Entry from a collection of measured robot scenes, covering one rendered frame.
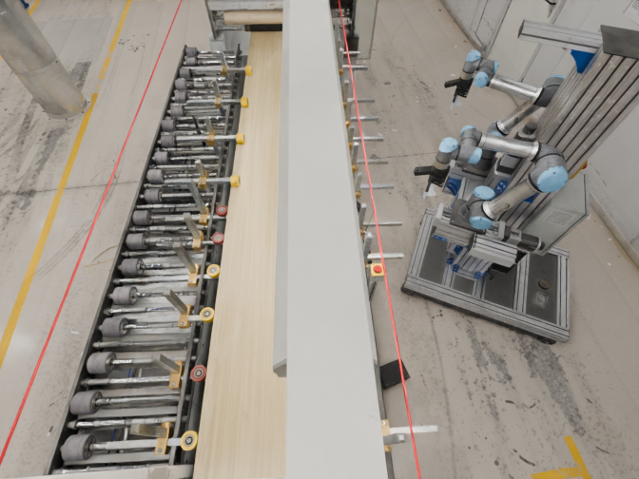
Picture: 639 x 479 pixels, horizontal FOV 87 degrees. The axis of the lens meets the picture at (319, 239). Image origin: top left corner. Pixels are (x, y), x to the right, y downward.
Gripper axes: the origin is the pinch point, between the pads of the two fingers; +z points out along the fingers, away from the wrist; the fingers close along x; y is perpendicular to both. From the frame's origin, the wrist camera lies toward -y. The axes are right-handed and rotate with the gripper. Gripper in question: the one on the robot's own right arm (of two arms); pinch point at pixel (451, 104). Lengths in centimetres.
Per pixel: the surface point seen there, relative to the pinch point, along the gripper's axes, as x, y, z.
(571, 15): 234, 91, 23
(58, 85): 3, -430, 92
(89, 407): -247, -124, 47
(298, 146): -194, -23, -114
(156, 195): -118, -179, 47
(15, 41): -6, -434, 39
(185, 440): -240, -69, 41
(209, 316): -184, -91, 41
